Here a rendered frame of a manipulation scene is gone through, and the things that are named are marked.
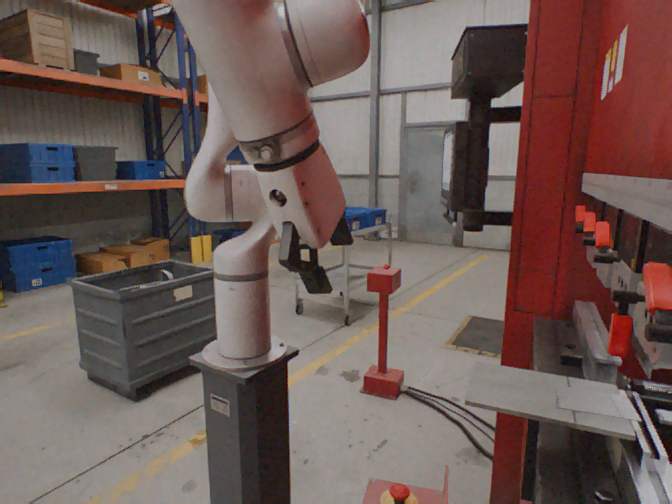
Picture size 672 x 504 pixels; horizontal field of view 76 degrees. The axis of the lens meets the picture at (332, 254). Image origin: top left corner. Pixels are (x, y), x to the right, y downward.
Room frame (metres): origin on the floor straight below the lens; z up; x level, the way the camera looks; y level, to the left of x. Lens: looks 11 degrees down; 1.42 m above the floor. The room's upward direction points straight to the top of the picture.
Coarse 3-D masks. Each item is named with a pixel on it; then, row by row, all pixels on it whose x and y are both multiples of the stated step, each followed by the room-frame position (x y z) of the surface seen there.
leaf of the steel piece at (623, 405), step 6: (612, 396) 0.73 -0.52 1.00; (618, 396) 0.73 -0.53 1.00; (624, 396) 0.73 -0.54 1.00; (618, 402) 0.71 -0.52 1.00; (624, 402) 0.71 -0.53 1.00; (618, 408) 0.69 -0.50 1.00; (624, 408) 0.69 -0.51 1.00; (630, 408) 0.69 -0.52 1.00; (624, 414) 0.67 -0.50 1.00; (630, 414) 0.67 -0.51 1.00; (636, 414) 0.67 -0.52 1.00; (636, 420) 0.66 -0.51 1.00
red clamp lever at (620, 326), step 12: (612, 300) 0.58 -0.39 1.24; (624, 300) 0.57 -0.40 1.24; (636, 300) 0.57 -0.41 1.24; (624, 312) 0.57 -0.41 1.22; (612, 324) 0.58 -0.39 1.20; (624, 324) 0.57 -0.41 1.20; (612, 336) 0.58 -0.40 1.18; (624, 336) 0.57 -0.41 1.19; (612, 348) 0.57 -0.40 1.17; (624, 348) 0.57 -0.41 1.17
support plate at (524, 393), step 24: (480, 384) 0.78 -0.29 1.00; (504, 384) 0.78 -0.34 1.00; (528, 384) 0.78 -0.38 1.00; (576, 384) 0.78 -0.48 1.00; (600, 384) 0.78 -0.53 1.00; (504, 408) 0.70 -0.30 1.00; (528, 408) 0.70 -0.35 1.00; (552, 408) 0.70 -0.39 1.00; (600, 432) 0.64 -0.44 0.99; (624, 432) 0.62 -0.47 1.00
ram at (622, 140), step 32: (608, 0) 1.34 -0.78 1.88; (640, 0) 0.89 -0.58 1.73; (608, 32) 1.27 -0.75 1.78; (640, 32) 0.85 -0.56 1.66; (640, 64) 0.82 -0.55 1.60; (608, 96) 1.14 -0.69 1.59; (640, 96) 0.79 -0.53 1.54; (608, 128) 1.08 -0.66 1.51; (640, 128) 0.76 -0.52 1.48; (608, 160) 1.03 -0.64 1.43; (640, 160) 0.73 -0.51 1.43; (608, 192) 0.98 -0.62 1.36
